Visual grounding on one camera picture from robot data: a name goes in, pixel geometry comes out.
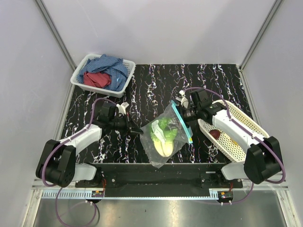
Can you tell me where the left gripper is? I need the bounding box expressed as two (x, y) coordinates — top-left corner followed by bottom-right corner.
(109, 112), (143, 136)

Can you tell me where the green fake lettuce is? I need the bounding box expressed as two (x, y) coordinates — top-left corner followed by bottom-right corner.
(150, 117), (178, 157)

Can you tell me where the clear zip top bag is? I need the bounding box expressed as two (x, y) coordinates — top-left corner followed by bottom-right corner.
(140, 101), (193, 168)

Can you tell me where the dark red fake fruit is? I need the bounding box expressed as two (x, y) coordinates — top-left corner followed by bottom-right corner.
(209, 130), (221, 140)

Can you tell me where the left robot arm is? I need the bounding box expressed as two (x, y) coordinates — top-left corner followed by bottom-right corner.
(36, 102), (143, 188)

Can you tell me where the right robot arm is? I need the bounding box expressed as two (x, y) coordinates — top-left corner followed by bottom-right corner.
(177, 87), (286, 188)

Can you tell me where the black marble pattern mat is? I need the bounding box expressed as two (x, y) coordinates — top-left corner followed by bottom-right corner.
(61, 64), (252, 163)

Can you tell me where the grey plastic basket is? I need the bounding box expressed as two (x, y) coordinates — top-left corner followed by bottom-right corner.
(70, 54), (136, 98)

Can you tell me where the dark red cloth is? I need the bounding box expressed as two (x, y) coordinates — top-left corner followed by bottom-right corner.
(83, 72), (112, 88)

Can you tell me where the blue patterned cloth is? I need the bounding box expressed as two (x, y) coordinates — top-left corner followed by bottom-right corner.
(77, 54), (128, 92)

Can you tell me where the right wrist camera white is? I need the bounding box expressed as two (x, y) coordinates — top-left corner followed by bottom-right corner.
(176, 90), (189, 108)

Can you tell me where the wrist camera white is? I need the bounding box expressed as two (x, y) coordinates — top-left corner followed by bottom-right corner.
(116, 102), (129, 117)
(176, 90), (189, 108)

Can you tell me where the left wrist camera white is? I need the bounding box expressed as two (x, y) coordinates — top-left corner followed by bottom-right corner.
(116, 102), (129, 117)

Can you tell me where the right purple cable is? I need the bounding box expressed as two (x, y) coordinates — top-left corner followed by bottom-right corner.
(183, 87), (286, 204)

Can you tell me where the purple cable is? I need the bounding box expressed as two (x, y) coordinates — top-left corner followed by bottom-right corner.
(41, 98), (119, 188)
(183, 87), (286, 204)

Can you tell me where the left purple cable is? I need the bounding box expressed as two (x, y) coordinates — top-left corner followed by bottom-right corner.
(41, 98), (119, 188)

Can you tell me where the left aluminium frame post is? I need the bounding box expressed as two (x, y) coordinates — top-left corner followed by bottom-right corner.
(33, 0), (76, 70)

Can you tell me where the aluminium frame post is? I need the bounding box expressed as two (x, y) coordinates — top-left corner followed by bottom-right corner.
(33, 0), (76, 70)
(239, 0), (284, 70)

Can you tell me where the aluminium rail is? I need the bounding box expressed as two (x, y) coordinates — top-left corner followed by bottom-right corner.
(33, 171), (291, 201)

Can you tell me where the right aluminium frame post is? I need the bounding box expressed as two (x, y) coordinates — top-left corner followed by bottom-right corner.
(239, 0), (284, 70)

